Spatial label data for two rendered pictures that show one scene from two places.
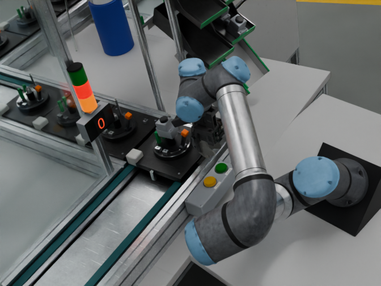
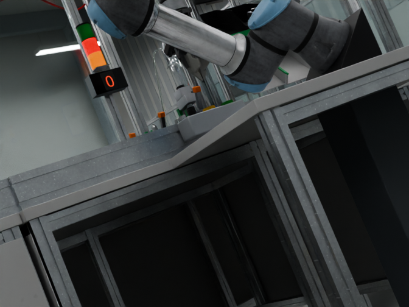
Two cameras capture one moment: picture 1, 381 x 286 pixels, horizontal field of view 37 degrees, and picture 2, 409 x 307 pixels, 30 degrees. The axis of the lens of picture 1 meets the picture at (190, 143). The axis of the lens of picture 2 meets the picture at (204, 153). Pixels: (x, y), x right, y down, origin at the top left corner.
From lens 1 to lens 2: 1.88 m
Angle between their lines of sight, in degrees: 46
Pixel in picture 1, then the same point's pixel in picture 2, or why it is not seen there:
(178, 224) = (170, 148)
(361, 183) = (335, 25)
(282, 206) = (231, 39)
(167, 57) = not seen: hidden behind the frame
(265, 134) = not seen: hidden behind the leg
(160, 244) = (142, 155)
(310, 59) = not seen: outside the picture
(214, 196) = (209, 116)
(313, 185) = (260, 11)
